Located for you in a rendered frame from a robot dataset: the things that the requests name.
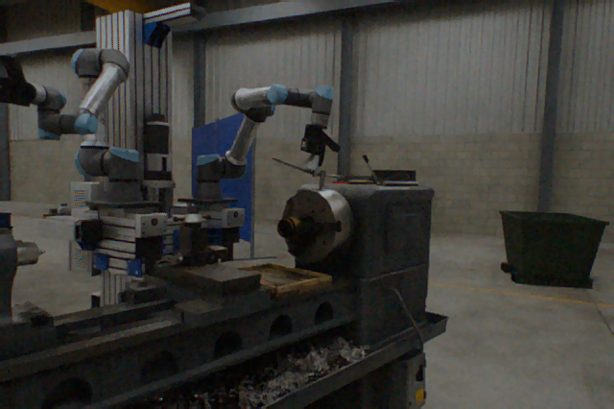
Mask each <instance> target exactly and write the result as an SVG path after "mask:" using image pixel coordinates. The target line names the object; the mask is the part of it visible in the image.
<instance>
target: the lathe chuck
mask: <svg viewBox="0 0 614 409"><path fill-rule="evenodd" d="M322 190H323V191H319V190H317V189H303V190H300V191H299V192H297V193H296V194H297V196H298V198H299V201H300V203H301V205H302V208H303V210H304V212H305V214H306V216H311V218H309V219H308V220H307V221H305V222H302V223H312V222H314V220H315V222H324V223H338V221H339V222H340V230H339V231H327V232H321V231H317V232H310V233H311V234H312V236H308V237H307V238H306V240H305V243H304V245H303V248H302V249H301V251H300V254H299V256H298V259H299V260H300V261H303V262H306V263H317V262H321V261H325V260H330V259H332V258H334V257H336V256H337V255H339V254H340V253H341V252H342V250H343V249H344V248H345V246H346V244H347V242H348V238H349V215H348V212H347V209H346V207H345V205H344V203H343V201H342V200H341V199H340V198H339V197H338V196H337V195H335V194H334V193H332V192H330V191H328V190H325V189H322ZM288 209H289V207H288V205H287V204H286V205H285V208H284V211H283V215H282V220H283V219H286V217H287V216H288V215H289V214H288V212H287V210H288ZM335 250H338V251H337V252H336V253H335V254H332V252H333V251H335Z"/></svg>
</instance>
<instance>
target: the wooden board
mask: <svg viewBox="0 0 614 409"><path fill-rule="evenodd" d="M240 268H241V269H245V270H248V271H250V272H254V273H258V274H262V275H261V278H260V286H264V287H267V288H271V289H272V291H271V298H272V299H275V300H279V299H283V298H287V297H290V296H294V295H296V294H301V293H305V292H308V291H312V290H315V289H319V288H323V287H326V286H330V285H331V279H332V276H331V275H325V274H319V273H314V272H310V271H305V270H300V269H297V268H293V267H289V266H284V265H279V264H274V263H271V262H269V263H265V264H259V265H258V264H256V265H250V266H247V267H240ZM268 268H270V269H269V270H268V272H269V271H272V273H271V274H272V275H270V274H268V273H267V272H266V271H264V270H263V271H262V270H259V269H268ZM255 270H256V271H255ZM274 270H276V271H277V270H280V271H277V272H276V271H275V273H274ZM259 271H260V272H259ZM281 271H282V272H281ZM264 272H265V273H264ZM283 272H286V273H287V274H286V273H284V274H282V273H283ZM288 273H289V275H292V276H291V277H290V276H289V275H288ZM280 274H282V275H280ZM294 274H297V275H296V277H297V276H298V277H301V278H300V280H299V279H298V277H297V279H295V277H294ZM303 275H305V276H308V279H307V277H305V278H303ZM312 276H313V277H312ZM311 277H312V278H311ZM261 279H262V280H261ZM284 281H285V282H284ZM295 281H296V282H295ZM264 282H265V283H264ZM277 282H278V284H277V285H280V284H279V283H281V285H280V286H274V285H276V283H277ZM297 282H298V283H297ZM285 283H286V284H285ZM271 284H273V285H271ZM284 284H285V285H284ZM288 284H290V285H288ZM276 287H277V288H276Z"/></svg>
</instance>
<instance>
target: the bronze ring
mask: <svg viewBox="0 0 614 409"><path fill-rule="evenodd" d="M301 223H302V222H301V221H299V218H297V217H295V216H293V217H290V218H286V219H283V220H280V221H279V222H278V224H277V227H276V228H277V232H278V234H279V235H280V236H281V237H283V238H293V239H297V238H299V236H300V234H301V233H302V224H301Z"/></svg>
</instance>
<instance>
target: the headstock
mask: <svg viewBox="0 0 614 409"><path fill-rule="evenodd" d="M363 185H366V186H363ZM372 185H376V184H357V185H356V184H325V185H324V186H323V188H322V189H330V190H333V191H335V192H338V193H339V194H341V195H342V196H343V197H344V198H345V199H346V200H347V201H348V203H349V206H350V208H351V211H352V214H353V219H354V234H353V238H352V241H351V244H350V246H349V249H347V251H346V252H345V253H344V254H343V255H341V256H340V257H337V258H335V259H330V260H325V261H323V262H322V261H321V262H317V263H306V262H303V261H300V260H299V259H298V257H297V256H296V255H295V263H296V264H298V265H303V266H308V267H313V268H318V269H322V270H325V271H330V272H335V273H340V274H345V275H350V276H358V277H379V276H380V275H381V274H385V273H389V272H392V271H396V270H400V269H404V268H407V267H411V266H414V265H417V264H421V263H425V262H430V243H431V223H432V201H433V197H434V196H435V190H434V188H433V187H431V186H378V185H376V186H372ZM303 189H319V183H304V184H301V185H300V186H299V188H298V190H297V191H296V193H297V192H299V191H300V190H303ZM358 244H359V245H358ZM351 259H352V260H351Z"/></svg>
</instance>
